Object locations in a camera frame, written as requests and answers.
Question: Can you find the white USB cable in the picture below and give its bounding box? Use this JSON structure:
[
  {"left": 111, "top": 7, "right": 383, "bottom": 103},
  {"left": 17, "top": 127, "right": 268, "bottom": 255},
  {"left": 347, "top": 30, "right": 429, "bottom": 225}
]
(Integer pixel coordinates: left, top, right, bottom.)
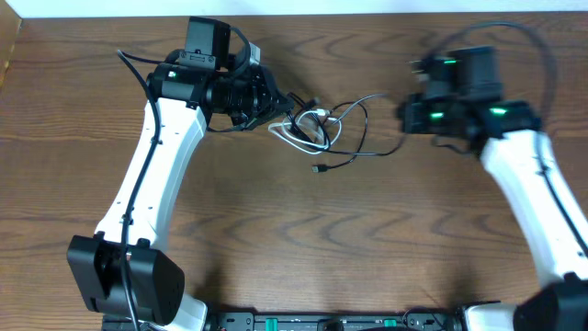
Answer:
[{"left": 267, "top": 108, "right": 344, "bottom": 155}]

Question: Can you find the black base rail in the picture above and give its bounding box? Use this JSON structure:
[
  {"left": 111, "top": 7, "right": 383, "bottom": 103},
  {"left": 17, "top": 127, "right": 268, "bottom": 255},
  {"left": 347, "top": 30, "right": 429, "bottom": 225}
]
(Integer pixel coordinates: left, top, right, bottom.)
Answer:
[{"left": 101, "top": 311, "right": 564, "bottom": 331}]

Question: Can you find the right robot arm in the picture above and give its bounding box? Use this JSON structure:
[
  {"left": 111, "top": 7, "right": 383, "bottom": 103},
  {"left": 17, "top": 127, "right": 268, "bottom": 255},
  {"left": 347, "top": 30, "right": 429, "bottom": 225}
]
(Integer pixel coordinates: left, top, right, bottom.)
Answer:
[{"left": 397, "top": 46, "right": 587, "bottom": 330}]

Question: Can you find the black USB cable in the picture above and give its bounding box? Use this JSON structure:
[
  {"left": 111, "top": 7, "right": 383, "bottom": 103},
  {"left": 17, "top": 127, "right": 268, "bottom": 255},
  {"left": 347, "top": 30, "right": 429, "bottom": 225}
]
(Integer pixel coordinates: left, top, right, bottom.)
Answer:
[{"left": 287, "top": 92, "right": 408, "bottom": 175}]

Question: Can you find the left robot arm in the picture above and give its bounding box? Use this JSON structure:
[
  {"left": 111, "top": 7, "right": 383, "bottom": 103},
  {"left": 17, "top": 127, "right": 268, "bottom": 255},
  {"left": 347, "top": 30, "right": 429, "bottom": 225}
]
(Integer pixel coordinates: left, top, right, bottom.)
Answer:
[{"left": 66, "top": 17, "right": 294, "bottom": 330}]

